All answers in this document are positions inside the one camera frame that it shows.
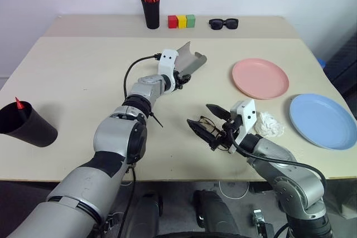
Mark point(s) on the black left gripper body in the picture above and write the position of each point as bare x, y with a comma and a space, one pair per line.
177, 80

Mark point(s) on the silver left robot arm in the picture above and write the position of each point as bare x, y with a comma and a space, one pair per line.
111, 137

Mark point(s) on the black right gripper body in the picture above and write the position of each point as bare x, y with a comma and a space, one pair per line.
228, 132

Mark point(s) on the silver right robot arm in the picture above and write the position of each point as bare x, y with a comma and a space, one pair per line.
287, 176

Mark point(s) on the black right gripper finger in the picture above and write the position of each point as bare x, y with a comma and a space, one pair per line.
219, 111
202, 133

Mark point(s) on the red wooden block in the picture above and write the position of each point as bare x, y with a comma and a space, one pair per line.
172, 22

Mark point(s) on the yellow wooden block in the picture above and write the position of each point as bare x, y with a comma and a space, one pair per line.
182, 22

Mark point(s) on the black sunglasses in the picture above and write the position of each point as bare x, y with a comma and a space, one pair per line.
223, 24

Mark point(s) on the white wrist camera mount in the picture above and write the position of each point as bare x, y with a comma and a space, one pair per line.
166, 65
246, 118

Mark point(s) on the red and black pen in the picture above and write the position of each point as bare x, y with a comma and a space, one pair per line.
20, 107

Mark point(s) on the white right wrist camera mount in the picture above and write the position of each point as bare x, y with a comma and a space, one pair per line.
246, 118

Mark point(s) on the blue round plate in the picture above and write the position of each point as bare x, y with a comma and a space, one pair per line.
323, 121

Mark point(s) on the thin dark frame eyeglasses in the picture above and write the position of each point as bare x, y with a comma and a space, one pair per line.
212, 123

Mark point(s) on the metal floor bracket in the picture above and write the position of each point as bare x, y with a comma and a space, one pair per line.
262, 221

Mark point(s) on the crumpled white paper ball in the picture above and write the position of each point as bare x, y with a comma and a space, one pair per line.
269, 125

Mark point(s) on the pink round plate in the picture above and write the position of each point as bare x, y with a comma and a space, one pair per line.
260, 77

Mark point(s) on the blue water bottle cap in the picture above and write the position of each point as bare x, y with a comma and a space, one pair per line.
322, 63

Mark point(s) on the dark brown cabinet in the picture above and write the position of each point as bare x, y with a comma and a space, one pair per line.
344, 65

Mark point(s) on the dark rounded grey shape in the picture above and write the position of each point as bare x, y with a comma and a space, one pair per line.
147, 215
214, 215

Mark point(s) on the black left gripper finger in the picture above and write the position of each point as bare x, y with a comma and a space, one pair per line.
186, 78

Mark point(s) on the green wooden block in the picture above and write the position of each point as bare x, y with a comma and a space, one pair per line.
190, 21

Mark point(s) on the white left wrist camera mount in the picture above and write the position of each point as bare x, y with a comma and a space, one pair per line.
166, 65

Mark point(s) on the black empty cup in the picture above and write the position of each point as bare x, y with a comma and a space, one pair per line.
28, 129

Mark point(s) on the black tall pen holder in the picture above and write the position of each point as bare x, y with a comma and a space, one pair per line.
152, 15

